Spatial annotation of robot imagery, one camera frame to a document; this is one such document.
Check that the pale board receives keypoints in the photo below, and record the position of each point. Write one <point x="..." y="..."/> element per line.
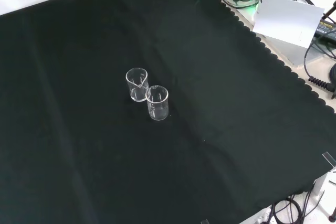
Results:
<point x="286" y="19"/>

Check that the clear glass beaker 200 ml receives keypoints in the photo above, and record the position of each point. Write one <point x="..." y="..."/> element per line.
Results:
<point x="136" y="96"/>
<point x="157" y="112"/>

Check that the grey metal base plate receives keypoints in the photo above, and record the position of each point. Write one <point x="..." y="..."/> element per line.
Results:
<point x="295" y="54"/>

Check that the clear tape strip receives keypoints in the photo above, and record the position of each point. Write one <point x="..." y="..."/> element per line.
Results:
<point x="205" y="221"/>
<point x="329" y="159"/>

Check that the white metal bracket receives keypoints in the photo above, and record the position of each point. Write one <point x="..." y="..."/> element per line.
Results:
<point x="324" y="190"/>

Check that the black bench cloth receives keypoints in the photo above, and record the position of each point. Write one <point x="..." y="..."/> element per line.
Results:
<point x="78" y="134"/>

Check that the white power strip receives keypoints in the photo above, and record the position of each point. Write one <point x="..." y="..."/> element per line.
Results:
<point x="262" y="216"/>

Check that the black power adapter yellow label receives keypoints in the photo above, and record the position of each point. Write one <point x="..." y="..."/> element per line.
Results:
<point x="326" y="28"/>

